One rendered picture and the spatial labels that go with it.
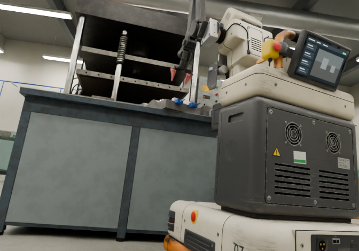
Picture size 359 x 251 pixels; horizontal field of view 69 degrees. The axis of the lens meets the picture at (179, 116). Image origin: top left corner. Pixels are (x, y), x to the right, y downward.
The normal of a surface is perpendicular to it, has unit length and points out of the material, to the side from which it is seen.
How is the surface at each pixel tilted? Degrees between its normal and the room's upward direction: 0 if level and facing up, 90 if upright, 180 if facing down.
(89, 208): 90
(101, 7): 90
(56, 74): 90
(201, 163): 90
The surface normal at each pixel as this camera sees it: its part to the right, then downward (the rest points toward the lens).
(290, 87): 0.43, -0.17
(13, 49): 0.11, -0.22
